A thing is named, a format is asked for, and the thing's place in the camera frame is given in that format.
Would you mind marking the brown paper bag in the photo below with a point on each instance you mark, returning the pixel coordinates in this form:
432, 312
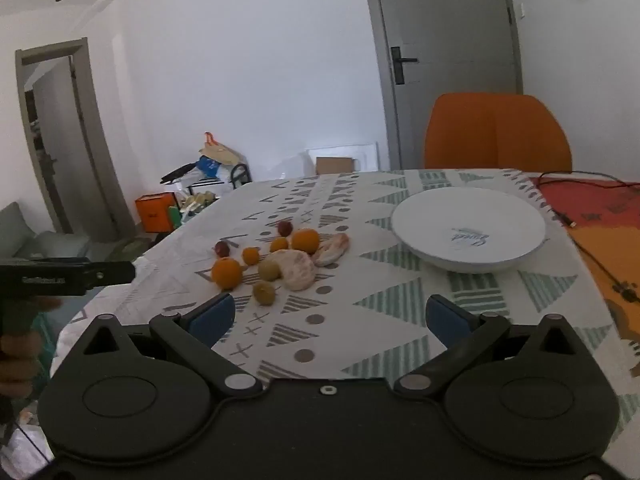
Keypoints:
221, 152

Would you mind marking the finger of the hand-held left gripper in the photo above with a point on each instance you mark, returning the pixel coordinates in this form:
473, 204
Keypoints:
111, 273

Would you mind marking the person's left hand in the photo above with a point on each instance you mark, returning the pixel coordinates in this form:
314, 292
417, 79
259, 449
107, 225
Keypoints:
22, 355

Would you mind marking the orange chair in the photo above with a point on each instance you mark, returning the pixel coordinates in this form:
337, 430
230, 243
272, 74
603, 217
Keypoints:
495, 132

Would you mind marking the cardboard box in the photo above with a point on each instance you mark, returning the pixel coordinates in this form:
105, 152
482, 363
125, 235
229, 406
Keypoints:
335, 165

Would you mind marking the grey door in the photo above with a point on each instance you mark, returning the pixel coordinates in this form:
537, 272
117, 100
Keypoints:
445, 50

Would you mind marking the peeled orange segment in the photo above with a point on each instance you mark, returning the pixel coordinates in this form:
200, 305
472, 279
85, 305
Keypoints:
332, 249

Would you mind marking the blue white bag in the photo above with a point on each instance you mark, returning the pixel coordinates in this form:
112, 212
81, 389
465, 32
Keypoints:
207, 166

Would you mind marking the small orange kumquat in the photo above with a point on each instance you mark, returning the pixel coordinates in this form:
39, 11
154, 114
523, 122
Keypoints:
279, 244
250, 255

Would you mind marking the patterned white tablecloth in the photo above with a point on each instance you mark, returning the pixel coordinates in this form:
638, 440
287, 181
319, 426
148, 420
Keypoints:
350, 280

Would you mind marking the red orange table mat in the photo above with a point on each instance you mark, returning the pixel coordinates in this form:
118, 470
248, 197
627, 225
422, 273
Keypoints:
607, 220

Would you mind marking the large peeled orange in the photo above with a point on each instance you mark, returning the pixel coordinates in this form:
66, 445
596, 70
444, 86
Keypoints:
296, 270

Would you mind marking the white plate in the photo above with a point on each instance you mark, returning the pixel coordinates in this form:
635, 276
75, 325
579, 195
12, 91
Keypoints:
468, 230

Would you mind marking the grey doorway frame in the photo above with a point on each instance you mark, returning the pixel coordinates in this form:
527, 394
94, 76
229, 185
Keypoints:
95, 125

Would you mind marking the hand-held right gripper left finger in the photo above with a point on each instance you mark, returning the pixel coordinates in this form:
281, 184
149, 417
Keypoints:
214, 316

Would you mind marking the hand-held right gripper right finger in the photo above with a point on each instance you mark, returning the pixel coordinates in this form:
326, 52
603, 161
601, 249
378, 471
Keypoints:
444, 316

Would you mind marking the orange box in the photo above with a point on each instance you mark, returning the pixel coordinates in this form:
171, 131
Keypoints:
155, 212

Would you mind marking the green round fruit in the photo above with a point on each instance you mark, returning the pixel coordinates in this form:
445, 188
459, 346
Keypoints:
269, 270
263, 292

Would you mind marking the small red fruit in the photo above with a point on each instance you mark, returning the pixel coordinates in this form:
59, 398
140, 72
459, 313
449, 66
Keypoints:
285, 227
222, 248

